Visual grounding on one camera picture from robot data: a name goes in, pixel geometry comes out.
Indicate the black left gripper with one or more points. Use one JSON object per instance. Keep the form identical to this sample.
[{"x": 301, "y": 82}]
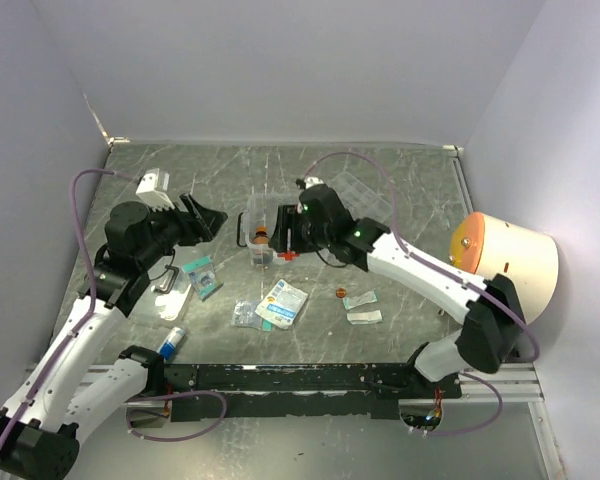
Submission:
[{"x": 200, "y": 224}]

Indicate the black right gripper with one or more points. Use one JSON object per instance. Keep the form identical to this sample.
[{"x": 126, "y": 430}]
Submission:
[{"x": 288, "y": 217}]

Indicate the brown medicine bottle orange cap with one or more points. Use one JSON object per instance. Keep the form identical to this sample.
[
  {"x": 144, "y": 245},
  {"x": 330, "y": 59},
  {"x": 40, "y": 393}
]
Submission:
[{"x": 262, "y": 251}]

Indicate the teal bandage roll package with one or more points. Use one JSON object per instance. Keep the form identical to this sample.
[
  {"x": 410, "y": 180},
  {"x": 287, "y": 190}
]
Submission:
[{"x": 202, "y": 276}]

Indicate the white blue gauze packet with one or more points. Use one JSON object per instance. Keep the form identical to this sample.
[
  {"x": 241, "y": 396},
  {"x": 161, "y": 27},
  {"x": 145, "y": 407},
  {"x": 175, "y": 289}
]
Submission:
[{"x": 281, "y": 305}]

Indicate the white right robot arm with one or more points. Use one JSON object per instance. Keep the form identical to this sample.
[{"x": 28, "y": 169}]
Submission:
[{"x": 488, "y": 310}]

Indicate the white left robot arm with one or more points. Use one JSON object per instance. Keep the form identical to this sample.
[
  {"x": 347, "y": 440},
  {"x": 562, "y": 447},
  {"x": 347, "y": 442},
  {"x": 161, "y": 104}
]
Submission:
[{"x": 44, "y": 423}]

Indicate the clear divider tray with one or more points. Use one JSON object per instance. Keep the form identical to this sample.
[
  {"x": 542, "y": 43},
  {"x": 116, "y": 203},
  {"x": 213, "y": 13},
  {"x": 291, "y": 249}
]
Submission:
[{"x": 360, "y": 199}]

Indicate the clear zip bag teal strip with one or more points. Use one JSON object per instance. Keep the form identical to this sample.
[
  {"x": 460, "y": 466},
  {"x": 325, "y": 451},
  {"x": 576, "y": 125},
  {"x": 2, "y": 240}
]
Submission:
[{"x": 244, "y": 316}]

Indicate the teal plaster packet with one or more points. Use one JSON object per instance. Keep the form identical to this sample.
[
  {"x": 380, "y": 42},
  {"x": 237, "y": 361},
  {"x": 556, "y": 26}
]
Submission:
[{"x": 351, "y": 302}]

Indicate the white plaster packet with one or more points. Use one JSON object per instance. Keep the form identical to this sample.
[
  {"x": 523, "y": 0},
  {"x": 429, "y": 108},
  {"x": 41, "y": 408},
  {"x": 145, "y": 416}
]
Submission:
[{"x": 364, "y": 318}]

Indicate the blue white ointment tube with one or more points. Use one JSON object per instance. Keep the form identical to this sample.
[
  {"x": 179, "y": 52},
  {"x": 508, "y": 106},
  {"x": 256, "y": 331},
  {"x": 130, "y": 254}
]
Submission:
[{"x": 171, "y": 342}]

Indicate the cream cylinder orange face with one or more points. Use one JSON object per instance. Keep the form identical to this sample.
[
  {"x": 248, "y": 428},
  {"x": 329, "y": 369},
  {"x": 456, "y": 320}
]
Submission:
[{"x": 487, "y": 246}]

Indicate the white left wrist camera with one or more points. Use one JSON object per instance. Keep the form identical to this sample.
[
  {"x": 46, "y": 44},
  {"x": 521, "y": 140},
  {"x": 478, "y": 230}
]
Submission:
[{"x": 152, "y": 190}]

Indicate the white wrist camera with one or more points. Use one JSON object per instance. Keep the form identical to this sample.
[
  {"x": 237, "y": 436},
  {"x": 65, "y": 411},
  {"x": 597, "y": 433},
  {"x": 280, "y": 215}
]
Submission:
[
  {"x": 152, "y": 190},
  {"x": 308, "y": 182}
]

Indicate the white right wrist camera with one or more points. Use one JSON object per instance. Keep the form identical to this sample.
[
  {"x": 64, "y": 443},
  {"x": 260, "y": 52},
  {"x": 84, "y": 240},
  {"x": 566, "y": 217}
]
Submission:
[{"x": 308, "y": 182}]

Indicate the clear box lid black handle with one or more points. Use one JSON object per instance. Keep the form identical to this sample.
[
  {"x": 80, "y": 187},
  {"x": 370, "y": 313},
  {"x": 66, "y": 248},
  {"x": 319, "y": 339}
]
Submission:
[{"x": 171, "y": 293}]

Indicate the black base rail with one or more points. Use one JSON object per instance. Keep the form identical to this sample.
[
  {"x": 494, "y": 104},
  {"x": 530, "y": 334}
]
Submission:
[{"x": 311, "y": 390}]

